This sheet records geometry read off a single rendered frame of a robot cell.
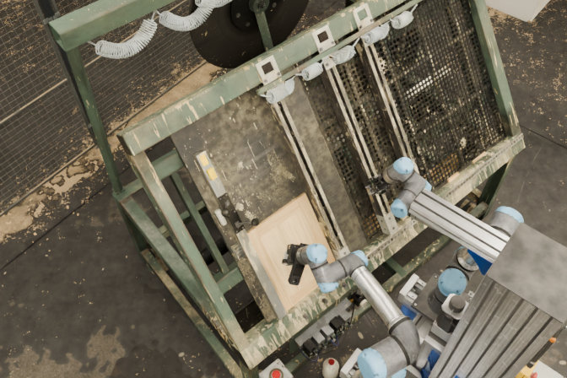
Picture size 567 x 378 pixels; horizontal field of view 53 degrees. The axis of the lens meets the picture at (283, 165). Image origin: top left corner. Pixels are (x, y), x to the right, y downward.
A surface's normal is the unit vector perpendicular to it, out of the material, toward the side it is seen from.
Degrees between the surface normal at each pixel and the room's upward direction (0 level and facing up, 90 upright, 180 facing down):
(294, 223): 54
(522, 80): 0
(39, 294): 0
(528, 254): 0
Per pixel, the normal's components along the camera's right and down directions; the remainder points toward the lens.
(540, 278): -0.02, -0.62
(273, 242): 0.51, 0.12
